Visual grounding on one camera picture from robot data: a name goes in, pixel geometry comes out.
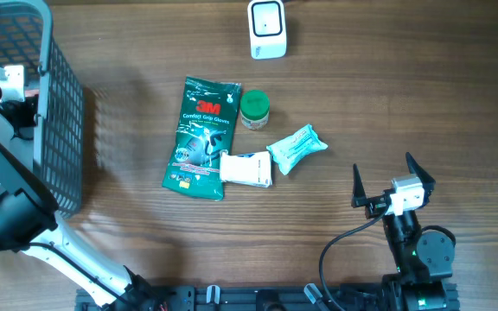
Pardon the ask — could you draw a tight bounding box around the light blue tissue packet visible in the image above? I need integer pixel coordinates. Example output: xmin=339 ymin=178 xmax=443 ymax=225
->
xmin=266 ymin=124 xmax=328 ymax=175

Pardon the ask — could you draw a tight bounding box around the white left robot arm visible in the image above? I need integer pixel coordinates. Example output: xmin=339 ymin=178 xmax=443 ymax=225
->
xmin=0 ymin=67 xmax=167 ymax=310

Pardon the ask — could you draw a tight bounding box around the white barcode scanner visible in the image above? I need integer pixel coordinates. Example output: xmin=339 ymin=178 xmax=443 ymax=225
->
xmin=247 ymin=0 xmax=287 ymax=60

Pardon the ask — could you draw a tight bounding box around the white blue packet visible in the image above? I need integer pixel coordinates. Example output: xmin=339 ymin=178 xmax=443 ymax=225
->
xmin=219 ymin=150 xmax=272 ymax=187

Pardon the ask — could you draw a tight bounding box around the green 3M gloves packet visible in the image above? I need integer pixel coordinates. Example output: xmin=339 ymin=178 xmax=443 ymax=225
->
xmin=162 ymin=77 xmax=242 ymax=200

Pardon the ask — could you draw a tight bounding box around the grey plastic basket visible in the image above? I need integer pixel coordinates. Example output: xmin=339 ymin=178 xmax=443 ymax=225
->
xmin=0 ymin=1 xmax=85 ymax=218

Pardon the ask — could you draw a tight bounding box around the red white small packet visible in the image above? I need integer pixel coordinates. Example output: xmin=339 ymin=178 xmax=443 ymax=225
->
xmin=24 ymin=89 xmax=40 ymax=98

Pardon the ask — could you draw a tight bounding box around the green lid jar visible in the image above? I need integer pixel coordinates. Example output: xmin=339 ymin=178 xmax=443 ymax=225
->
xmin=240 ymin=90 xmax=270 ymax=130

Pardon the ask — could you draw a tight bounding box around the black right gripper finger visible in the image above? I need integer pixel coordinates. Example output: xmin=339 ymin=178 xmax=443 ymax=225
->
xmin=351 ymin=163 xmax=367 ymax=208
xmin=405 ymin=152 xmax=436 ymax=194

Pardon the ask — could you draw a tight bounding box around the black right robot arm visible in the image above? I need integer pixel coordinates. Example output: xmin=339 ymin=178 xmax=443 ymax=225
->
xmin=351 ymin=153 xmax=458 ymax=311

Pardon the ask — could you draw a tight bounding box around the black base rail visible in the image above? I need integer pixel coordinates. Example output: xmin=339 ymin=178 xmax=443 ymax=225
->
xmin=74 ymin=282 xmax=461 ymax=311

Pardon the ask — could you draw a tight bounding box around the black camera cable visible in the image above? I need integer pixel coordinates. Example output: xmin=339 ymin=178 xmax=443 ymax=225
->
xmin=318 ymin=204 xmax=392 ymax=311

